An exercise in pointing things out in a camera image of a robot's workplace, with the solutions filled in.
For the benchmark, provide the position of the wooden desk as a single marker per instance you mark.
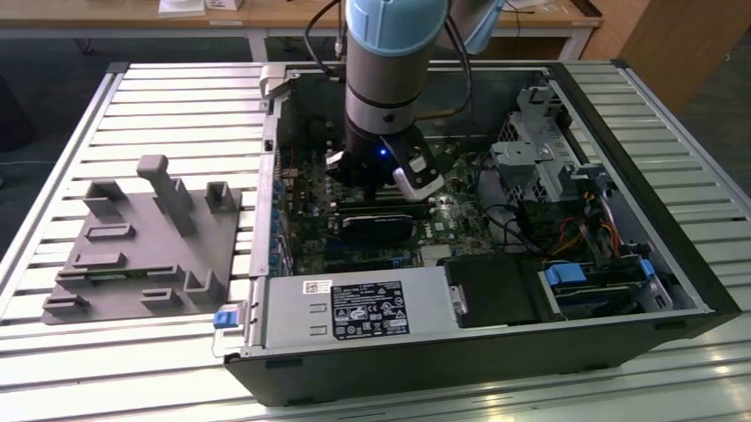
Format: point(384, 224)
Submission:
point(89, 19)

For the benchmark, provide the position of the green RAM stick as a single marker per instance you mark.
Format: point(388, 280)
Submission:
point(382, 210)
point(111, 276)

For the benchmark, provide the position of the green motherboard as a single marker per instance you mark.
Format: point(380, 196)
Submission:
point(464, 220)

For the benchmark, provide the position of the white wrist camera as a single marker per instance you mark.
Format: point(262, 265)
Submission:
point(334, 159)
point(420, 178)

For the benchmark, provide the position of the black hard disk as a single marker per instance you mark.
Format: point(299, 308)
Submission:
point(593, 297)

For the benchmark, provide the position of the white box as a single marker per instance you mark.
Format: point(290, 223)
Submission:
point(226, 3)
point(182, 8)

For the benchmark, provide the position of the blue disk carrier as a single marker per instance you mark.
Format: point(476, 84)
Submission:
point(564, 274)

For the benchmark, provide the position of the black open PC case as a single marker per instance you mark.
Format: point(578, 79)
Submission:
point(412, 373)

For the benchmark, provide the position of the silver power supply unit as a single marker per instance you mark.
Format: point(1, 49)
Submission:
point(294, 303)

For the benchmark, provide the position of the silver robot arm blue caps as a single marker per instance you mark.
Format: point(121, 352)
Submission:
point(382, 79)

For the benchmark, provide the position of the black graphics card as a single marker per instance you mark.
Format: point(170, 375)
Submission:
point(376, 228)

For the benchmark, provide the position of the wooden cabinet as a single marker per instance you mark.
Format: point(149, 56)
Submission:
point(676, 53)

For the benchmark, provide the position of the grey plastic parts rack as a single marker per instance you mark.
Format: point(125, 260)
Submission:
point(147, 246)

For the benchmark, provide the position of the metal drive cage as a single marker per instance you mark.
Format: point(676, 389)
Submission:
point(529, 171)

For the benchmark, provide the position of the blue plastic clip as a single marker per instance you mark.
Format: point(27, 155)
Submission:
point(646, 269)

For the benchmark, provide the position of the blue case latch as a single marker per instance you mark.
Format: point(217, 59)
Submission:
point(226, 317)

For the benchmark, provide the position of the silver chipset heatsink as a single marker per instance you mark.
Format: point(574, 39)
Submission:
point(437, 253)

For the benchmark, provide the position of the black plastic drive cover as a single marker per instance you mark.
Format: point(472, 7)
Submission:
point(500, 290)

